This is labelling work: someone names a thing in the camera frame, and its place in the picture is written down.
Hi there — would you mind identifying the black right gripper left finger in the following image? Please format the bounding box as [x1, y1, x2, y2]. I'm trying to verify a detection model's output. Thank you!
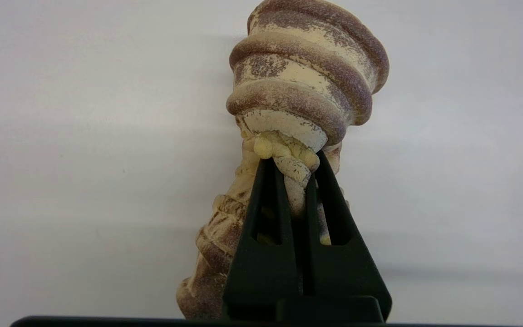
[222, 158, 302, 321]

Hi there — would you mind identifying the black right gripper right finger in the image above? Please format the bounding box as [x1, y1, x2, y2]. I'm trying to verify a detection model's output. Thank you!
[305, 150, 393, 322]

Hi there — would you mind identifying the long brown swirl bread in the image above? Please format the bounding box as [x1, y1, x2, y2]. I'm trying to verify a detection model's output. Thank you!
[176, 0, 390, 320]

